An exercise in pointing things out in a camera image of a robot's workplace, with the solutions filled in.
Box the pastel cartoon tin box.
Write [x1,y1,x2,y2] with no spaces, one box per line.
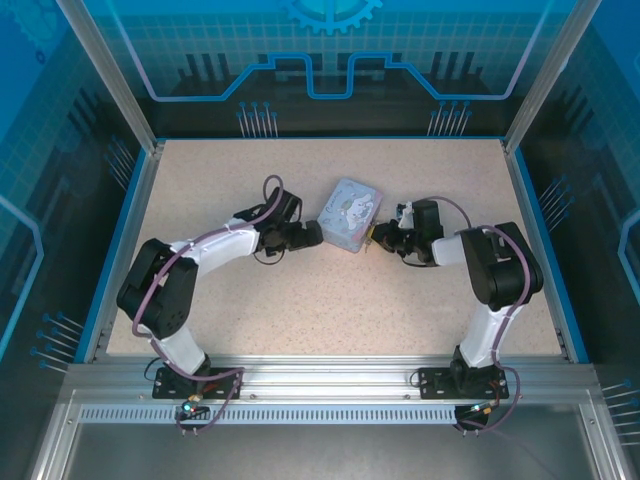
[317,177,386,255]

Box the blue printed backdrop panel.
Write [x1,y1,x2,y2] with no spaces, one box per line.
[102,0,561,139]

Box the metal shelf panel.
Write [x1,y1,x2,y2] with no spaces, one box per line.
[27,388,629,480]

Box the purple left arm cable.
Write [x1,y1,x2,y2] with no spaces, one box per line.
[130,174,286,436]

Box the aluminium mounting rail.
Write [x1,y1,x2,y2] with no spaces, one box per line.
[64,353,599,402]

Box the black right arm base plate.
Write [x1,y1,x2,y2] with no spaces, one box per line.
[417,366,511,401]

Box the slotted grey cable duct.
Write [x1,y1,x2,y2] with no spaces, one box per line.
[78,403,501,427]

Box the aluminium frame post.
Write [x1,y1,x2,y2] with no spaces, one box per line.
[501,0,604,155]
[55,0,167,154]

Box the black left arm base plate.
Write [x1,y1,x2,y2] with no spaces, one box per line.
[152,366,246,401]

